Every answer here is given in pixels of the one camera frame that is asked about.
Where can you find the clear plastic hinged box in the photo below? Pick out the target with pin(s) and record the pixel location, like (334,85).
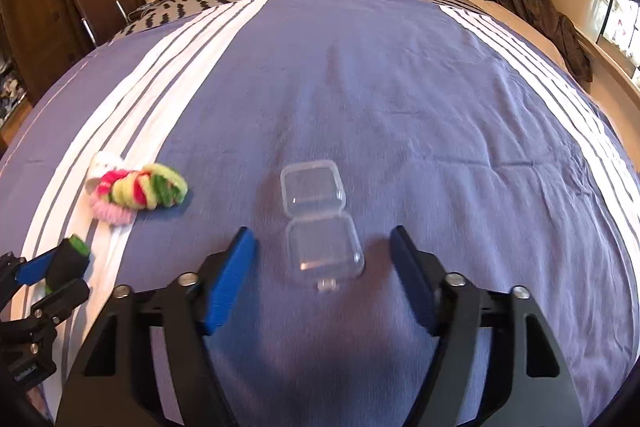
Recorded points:
(312,203)

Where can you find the black green-capped tube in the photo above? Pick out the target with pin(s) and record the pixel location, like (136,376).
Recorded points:
(67,259)

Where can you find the small white plastic toy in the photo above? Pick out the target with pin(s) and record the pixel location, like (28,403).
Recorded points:
(104,164)

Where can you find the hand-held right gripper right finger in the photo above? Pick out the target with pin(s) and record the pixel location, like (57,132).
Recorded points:
(415,282)

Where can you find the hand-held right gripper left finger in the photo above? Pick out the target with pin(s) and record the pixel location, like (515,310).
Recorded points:
(227,282)

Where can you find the blue white striped blanket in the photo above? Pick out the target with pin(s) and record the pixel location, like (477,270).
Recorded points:
(380,107)

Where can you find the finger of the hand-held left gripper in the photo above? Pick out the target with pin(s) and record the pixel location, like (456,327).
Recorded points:
(35,268)
(62,297)

